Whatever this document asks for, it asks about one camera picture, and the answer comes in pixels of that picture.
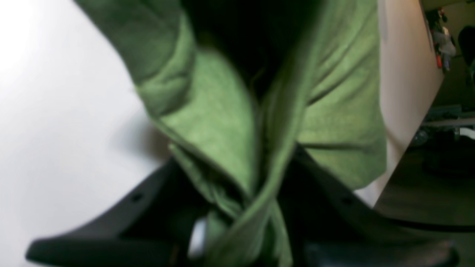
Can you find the green t-shirt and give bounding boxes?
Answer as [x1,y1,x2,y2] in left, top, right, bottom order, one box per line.
[76,0,387,267]

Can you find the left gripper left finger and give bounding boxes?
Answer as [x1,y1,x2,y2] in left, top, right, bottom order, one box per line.
[25,158,208,267]

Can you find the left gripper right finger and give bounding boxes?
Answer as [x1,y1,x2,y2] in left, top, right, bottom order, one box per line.
[279,145,474,267]

